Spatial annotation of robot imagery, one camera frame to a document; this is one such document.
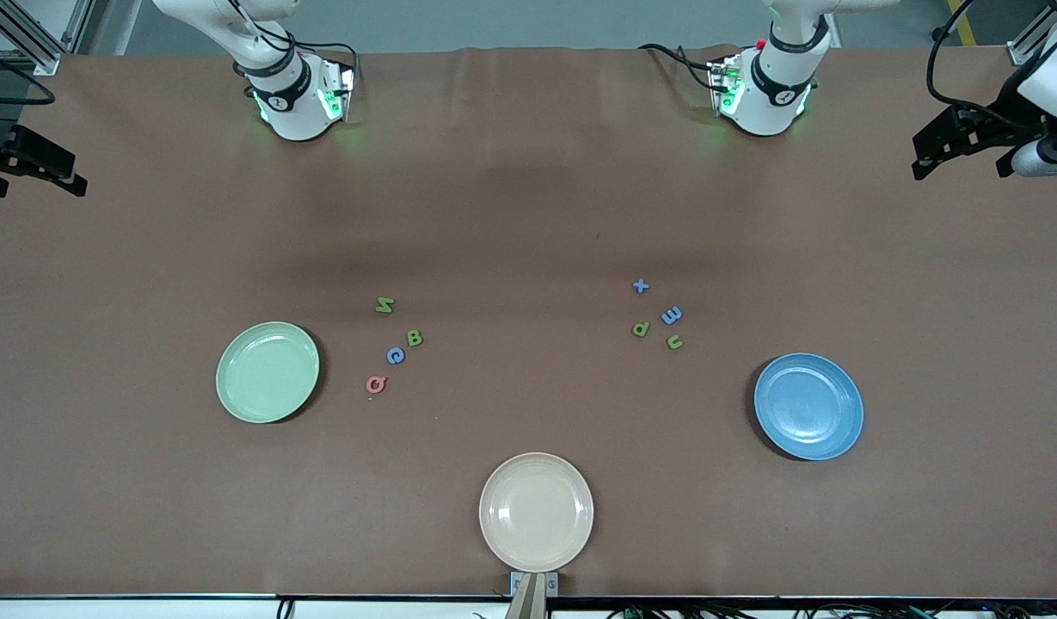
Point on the green letter N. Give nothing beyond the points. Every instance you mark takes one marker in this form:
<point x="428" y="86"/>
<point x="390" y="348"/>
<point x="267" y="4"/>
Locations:
<point x="384" y="304"/>

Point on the brown table cloth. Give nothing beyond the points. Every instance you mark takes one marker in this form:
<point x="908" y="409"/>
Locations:
<point x="528" y="215"/>

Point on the grey metal clamp bracket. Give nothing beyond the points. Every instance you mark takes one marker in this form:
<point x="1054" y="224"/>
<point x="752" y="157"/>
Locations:
<point x="552" y="585"/>

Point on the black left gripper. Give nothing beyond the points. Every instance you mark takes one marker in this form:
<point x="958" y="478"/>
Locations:
<point x="999" y="118"/>

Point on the black table edge strip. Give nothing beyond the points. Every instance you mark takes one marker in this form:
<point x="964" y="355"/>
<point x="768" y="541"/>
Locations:
<point x="150" y="596"/>

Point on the red letter Q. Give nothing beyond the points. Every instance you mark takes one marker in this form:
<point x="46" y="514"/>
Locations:
<point x="375" y="378"/>

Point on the light green plate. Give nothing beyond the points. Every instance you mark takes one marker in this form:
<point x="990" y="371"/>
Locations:
<point x="267" y="372"/>

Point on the upright aluminium frame profile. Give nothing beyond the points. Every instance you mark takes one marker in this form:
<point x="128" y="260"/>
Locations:
<point x="76" y="26"/>

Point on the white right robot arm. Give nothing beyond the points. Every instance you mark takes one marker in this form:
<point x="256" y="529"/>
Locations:
<point x="291" y="112"/>

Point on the beige camera pole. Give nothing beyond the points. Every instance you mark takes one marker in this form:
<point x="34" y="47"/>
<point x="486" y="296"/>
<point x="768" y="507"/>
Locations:
<point x="528" y="603"/>

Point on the green letter u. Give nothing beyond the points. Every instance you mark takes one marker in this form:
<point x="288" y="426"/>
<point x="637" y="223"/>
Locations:
<point x="676" y="346"/>

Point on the blue plate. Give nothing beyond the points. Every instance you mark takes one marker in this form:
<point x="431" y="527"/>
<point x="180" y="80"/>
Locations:
<point x="808" y="407"/>

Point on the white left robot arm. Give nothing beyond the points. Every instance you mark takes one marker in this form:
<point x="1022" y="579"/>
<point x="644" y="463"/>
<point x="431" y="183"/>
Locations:
<point x="765" y="112"/>

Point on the slanted aluminium frame profile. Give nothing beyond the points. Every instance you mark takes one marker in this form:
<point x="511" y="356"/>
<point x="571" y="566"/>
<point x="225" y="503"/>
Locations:
<point x="1023" y="52"/>
<point x="38" y="58"/>

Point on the beige plate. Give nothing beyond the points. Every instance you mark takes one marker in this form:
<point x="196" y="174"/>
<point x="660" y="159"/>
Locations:
<point x="536" y="512"/>

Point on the blue letter m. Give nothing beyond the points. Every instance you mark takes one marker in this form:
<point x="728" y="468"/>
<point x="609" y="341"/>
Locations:
<point x="672" y="315"/>

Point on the green letter B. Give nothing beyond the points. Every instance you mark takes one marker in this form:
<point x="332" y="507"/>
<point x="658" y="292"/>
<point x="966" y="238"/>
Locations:
<point x="414" y="338"/>

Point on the blue letter C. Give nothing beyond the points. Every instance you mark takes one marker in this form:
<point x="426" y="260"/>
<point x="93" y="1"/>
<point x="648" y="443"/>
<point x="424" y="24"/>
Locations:
<point x="395" y="349"/>

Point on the metal base connector bracket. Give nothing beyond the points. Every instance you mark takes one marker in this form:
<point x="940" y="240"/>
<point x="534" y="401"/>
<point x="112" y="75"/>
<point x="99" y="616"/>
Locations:
<point x="343" y="94"/>
<point x="722" y="86"/>

